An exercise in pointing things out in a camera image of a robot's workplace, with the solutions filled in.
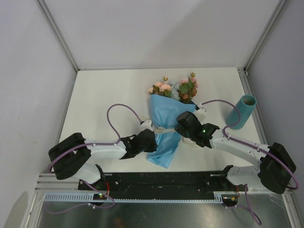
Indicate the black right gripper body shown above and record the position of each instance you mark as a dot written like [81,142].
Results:
[183,133]

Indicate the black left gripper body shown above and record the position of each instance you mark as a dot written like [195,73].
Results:
[149,148]

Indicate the cream printed ribbon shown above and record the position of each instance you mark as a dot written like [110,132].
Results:
[162,130]

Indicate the blue flower bouquet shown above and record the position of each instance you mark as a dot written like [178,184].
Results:
[167,101]

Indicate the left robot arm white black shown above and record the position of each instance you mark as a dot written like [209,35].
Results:
[74,156]

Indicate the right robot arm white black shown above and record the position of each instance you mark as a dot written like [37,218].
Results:
[271,165]

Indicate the teal cylindrical vase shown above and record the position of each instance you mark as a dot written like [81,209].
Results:
[239,116]

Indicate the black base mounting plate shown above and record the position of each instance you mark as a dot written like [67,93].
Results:
[194,185]

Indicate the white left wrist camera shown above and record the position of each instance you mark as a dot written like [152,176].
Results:
[147,124]

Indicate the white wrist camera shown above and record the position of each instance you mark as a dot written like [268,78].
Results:
[200,113]
[147,124]

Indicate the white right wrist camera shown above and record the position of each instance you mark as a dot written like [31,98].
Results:
[200,113]

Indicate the aluminium frame left post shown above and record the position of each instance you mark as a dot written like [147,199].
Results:
[57,34]

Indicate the aluminium frame post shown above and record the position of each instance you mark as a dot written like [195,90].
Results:
[277,13]
[57,34]

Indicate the aluminium frame right post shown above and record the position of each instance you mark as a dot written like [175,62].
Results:
[277,13]

